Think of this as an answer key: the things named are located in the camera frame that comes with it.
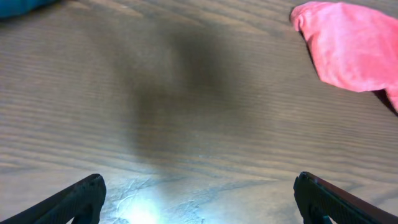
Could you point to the folded navy blue garment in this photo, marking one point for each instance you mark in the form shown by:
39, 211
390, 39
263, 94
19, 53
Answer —
12, 8

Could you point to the red t-shirt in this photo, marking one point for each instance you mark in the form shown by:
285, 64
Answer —
353, 47

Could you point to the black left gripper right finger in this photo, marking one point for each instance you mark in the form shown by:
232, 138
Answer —
320, 202

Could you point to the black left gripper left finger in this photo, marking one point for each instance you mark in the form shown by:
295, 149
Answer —
80, 203

